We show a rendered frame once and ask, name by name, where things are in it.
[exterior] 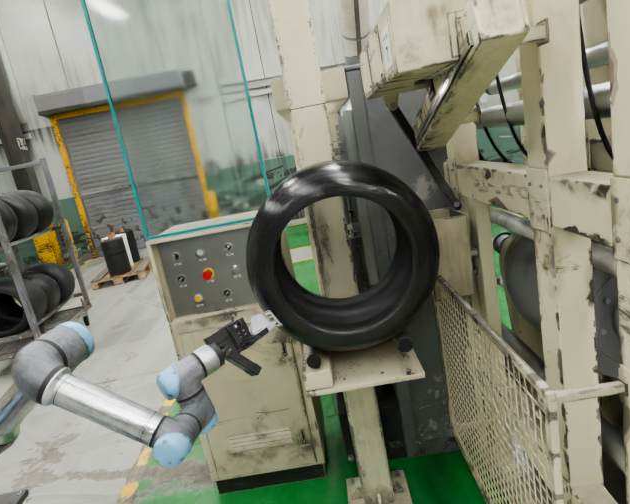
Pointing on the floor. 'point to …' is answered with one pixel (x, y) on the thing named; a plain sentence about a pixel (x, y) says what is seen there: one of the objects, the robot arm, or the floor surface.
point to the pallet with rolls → (121, 259)
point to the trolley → (37, 212)
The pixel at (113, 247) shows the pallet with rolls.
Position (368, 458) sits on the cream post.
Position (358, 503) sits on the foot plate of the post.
